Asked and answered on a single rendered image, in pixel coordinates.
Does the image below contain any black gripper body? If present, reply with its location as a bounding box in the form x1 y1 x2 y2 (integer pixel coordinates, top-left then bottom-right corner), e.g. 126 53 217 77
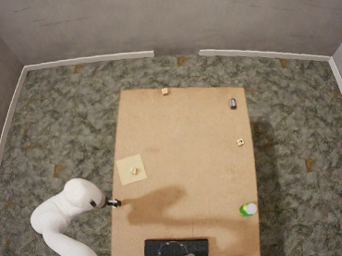
100 194 111 209

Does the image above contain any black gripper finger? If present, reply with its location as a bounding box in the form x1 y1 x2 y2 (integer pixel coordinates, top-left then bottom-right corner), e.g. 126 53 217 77
107 199 121 208

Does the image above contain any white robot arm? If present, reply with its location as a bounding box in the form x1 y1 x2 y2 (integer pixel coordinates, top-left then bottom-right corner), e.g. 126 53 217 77
31 178 105 256

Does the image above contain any pale yellow mat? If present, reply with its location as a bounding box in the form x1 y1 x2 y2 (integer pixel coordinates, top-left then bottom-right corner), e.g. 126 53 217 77
116 154 147 186

